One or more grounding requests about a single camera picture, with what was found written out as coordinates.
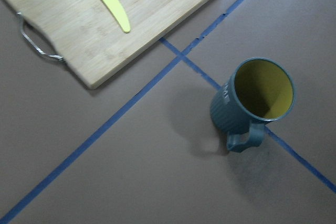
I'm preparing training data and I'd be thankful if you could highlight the dark teal ribbed mug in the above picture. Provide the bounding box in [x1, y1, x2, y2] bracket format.
[210, 58, 296, 153]

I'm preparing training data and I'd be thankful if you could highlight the bamboo cutting board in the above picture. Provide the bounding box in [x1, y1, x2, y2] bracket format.
[5, 0, 208, 89]

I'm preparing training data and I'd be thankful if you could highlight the yellow plastic knife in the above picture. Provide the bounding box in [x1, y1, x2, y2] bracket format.
[101, 0, 131, 33]

